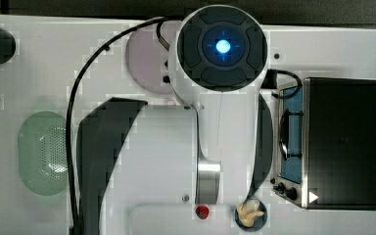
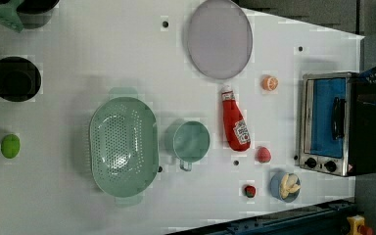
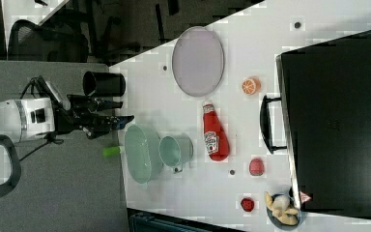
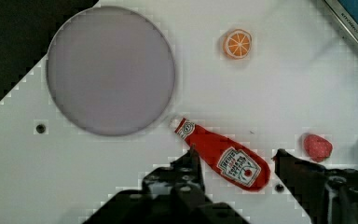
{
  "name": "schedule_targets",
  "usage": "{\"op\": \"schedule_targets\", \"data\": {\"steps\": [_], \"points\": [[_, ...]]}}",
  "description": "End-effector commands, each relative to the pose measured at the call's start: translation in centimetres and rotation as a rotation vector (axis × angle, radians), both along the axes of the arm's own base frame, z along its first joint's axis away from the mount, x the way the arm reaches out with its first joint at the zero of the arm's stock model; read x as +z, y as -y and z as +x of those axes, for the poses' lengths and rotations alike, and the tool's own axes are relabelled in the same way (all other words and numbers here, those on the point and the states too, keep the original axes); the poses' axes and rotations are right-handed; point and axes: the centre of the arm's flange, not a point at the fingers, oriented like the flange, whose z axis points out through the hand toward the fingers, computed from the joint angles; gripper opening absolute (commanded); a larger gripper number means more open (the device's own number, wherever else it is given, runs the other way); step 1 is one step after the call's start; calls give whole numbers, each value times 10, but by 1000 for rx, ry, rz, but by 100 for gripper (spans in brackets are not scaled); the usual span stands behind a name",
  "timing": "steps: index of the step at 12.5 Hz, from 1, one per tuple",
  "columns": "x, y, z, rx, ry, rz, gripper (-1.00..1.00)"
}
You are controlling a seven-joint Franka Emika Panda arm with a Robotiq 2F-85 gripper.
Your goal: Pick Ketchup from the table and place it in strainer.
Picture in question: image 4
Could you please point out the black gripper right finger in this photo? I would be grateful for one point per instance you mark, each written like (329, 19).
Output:
(329, 196)

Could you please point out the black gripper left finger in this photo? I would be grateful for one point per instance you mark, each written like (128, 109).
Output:
(169, 195)

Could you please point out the red felt ketchup bottle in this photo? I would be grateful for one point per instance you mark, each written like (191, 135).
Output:
(236, 163)

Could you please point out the red strawberry toy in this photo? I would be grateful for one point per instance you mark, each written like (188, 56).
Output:
(318, 148)

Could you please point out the grey round plate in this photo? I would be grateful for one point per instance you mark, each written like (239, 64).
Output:
(110, 71)

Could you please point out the orange slice toy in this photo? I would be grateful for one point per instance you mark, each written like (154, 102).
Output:
(237, 44)

